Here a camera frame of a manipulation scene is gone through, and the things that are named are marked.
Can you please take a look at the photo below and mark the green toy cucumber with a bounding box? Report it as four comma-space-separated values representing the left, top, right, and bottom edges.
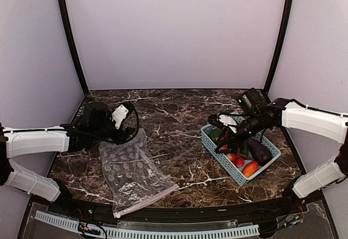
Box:
240, 140, 250, 156

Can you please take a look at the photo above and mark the purple toy eggplant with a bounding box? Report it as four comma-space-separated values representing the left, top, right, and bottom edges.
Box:
247, 139, 272, 167

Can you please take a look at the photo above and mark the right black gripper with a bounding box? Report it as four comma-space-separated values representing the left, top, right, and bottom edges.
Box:
215, 111, 264, 152

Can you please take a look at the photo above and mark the light blue slotted cable duct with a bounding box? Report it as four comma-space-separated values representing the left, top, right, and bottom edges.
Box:
34, 211, 259, 238

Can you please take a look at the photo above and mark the left black frame post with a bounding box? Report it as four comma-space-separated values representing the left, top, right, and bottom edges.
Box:
58, 0, 89, 96

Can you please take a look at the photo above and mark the red lychee bunch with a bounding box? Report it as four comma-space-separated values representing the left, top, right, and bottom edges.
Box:
225, 148, 245, 168

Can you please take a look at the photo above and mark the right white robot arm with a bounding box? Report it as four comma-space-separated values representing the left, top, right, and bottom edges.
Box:
208, 88, 347, 214

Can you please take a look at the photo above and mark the orange red toy mango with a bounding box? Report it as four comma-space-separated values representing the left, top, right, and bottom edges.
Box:
242, 161, 259, 177

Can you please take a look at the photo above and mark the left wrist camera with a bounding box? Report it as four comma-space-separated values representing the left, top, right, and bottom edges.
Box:
111, 102, 134, 130

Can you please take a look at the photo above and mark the black front rail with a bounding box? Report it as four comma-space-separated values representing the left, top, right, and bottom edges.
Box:
72, 193, 309, 230

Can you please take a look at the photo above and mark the green toy avocado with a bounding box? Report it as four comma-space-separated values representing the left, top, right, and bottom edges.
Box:
209, 128, 222, 143

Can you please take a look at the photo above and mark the clear zip top bag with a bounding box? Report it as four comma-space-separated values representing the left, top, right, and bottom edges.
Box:
98, 128, 179, 219

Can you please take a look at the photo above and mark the light blue plastic basket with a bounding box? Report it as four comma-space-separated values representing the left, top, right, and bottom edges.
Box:
201, 113, 281, 186

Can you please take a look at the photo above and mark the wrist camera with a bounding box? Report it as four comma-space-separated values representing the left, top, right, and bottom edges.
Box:
111, 102, 134, 130
208, 114, 238, 131

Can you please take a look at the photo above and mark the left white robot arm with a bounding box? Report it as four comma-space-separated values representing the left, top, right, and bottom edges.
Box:
1, 105, 139, 215

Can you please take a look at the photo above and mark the black frame post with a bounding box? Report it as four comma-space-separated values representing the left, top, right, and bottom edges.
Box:
58, 0, 89, 96
263, 0, 293, 95

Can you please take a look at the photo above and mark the right black frame post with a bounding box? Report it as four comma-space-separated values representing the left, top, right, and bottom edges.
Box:
263, 0, 293, 95

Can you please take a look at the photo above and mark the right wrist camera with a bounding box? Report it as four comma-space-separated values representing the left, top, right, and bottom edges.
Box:
208, 114, 238, 131

